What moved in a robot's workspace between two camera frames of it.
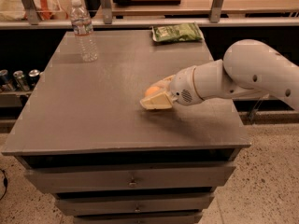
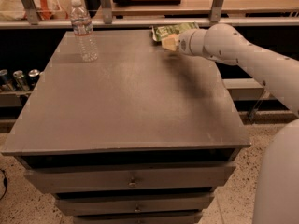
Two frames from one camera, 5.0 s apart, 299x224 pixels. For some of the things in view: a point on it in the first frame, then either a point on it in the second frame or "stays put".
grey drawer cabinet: (86, 136) stays put
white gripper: (182, 86) to (183, 43)
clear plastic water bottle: (83, 31) stays put
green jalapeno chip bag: (177, 33) stays put
